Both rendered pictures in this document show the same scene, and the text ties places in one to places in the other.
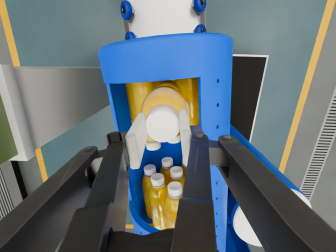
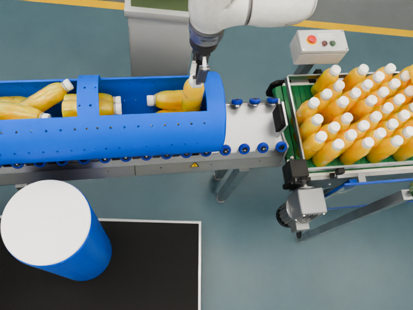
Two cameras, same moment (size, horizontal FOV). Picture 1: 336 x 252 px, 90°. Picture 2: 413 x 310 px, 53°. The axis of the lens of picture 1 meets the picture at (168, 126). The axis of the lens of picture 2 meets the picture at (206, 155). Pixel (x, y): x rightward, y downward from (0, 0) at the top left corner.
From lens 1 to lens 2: 1.12 m
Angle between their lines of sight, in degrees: 33
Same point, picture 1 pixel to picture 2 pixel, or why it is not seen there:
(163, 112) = not seen: hidden behind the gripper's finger
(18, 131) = (151, 12)
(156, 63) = (212, 90)
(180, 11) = (238, 140)
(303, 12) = not seen: outside the picture
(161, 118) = not seen: hidden behind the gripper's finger
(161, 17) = (233, 127)
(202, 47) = (220, 112)
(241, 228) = (36, 189)
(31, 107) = (165, 24)
